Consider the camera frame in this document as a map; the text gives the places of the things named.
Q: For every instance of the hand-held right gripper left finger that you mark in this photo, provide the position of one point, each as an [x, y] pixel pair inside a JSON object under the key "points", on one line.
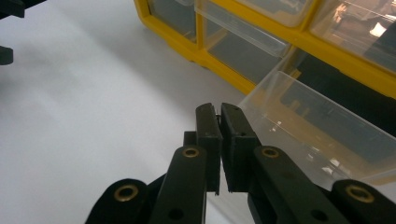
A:
{"points": [[208, 133]]}

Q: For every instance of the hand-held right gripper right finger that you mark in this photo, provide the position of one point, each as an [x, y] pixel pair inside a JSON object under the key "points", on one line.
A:
{"points": [[238, 146]]}

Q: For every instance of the small metal screw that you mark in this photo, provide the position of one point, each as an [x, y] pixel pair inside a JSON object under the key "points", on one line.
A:
{"points": [[218, 117]]}

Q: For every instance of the pulled clear plastic drawer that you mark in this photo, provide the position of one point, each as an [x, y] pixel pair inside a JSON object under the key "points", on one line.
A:
{"points": [[311, 133]]}

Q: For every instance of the yellow black storage organizer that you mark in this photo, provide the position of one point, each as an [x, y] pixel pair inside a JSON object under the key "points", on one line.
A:
{"points": [[186, 46]]}

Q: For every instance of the set of clear organizer drawers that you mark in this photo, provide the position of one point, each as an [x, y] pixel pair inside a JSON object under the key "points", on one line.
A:
{"points": [[243, 57]]}

